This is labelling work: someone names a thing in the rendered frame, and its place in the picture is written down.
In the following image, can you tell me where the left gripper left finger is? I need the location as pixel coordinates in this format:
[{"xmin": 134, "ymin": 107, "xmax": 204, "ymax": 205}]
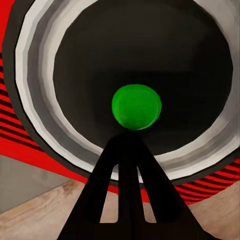
[{"xmin": 57, "ymin": 133, "xmax": 133, "ymax": 240}]

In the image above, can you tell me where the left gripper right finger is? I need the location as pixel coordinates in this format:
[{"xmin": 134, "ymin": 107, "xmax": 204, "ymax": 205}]
[{"xmin": 125, "ymin": 133, "xmax": 210, "ymax": 240}]

